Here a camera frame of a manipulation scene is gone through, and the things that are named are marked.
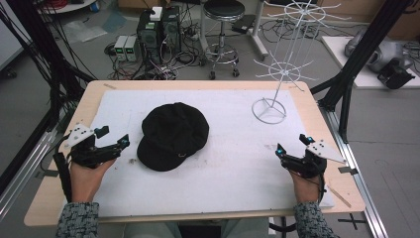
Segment aluminium rail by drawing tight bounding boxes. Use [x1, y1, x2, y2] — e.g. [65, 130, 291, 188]
[0, 127, 58, 222]
[319, 104, 390, 238]

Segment cardboard box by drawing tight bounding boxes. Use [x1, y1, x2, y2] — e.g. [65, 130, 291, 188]
[117, 0, 170, 10]

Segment white foam mat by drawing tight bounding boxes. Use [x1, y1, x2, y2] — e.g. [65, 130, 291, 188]
[62, 88, 335, 218]

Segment grey robot shell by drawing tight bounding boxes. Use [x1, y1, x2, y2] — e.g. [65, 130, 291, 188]
[344, 29, 414, 74]

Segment black cap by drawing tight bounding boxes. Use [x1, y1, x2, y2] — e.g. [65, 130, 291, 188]
[136, 101, 210, 173]

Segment small white box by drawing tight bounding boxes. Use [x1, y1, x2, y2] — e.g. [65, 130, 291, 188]
[150, 6, 163, 22]

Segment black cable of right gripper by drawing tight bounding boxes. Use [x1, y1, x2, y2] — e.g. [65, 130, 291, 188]
[315, 174, 327, 203]

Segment black metal frame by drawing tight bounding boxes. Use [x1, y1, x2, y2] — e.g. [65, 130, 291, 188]
[0, 0, 97, 196]
[310, 0, 414, 144]

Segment person's legs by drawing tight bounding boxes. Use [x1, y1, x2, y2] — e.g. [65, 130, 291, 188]
[123, 217, 275, 238]

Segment clear plastic sheet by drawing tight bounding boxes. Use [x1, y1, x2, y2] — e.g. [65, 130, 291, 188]
[61, 19, 109, 45]

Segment person's left hand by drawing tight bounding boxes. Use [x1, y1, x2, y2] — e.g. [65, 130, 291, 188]
[69, 158, 117, 203]

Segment round white table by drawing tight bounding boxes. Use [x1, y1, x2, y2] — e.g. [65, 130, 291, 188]
[37, 0, 97, 15]

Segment white wire display rack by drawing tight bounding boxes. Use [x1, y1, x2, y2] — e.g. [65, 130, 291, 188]
[251, 0, 352, 125]

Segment black computer tower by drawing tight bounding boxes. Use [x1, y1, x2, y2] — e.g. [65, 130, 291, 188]
[136, 9, 163, 64]
[160, 5, 182, 56]

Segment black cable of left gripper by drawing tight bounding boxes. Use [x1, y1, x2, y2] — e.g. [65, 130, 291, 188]
[52, 133, 74, 203]

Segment black round stool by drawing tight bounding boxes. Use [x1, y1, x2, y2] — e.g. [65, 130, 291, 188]
[200, 0, 247, 80]

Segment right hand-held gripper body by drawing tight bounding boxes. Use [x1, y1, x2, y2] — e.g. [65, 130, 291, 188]
[279, 140, 347, 179]

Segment grey bench power supply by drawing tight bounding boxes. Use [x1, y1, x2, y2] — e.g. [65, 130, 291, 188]
[124, 35, 140, 62]
[113, 35, 129, 62]

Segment thin wooden stick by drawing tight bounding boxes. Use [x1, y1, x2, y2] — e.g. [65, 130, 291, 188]
[326, 184, 353, 209]

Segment white platform board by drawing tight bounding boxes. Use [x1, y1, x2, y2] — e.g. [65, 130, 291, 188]
[321, 35, 420, 90]

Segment white stand leg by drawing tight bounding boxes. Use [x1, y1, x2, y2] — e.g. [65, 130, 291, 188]
[248, 0, 270, 61]

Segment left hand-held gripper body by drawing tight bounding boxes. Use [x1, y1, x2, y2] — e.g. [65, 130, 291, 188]
[62, 123, 123, 170]

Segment black device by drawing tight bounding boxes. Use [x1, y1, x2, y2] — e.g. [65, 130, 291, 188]
[376, 59, 417, 90]

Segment flat black box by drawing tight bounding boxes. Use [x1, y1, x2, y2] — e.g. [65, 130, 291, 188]
[231, 14, 258, 35]

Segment person's right hand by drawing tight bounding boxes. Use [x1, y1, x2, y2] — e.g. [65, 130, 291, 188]
[288, 170, 327, 204]

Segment tangle of floor cables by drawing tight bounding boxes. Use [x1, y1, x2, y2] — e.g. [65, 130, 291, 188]
[104, 19, 212, 81]

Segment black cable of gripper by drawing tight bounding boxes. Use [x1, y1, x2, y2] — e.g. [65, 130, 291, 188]
[52, 133, 74, 203]
[315, 174, 327, 203]

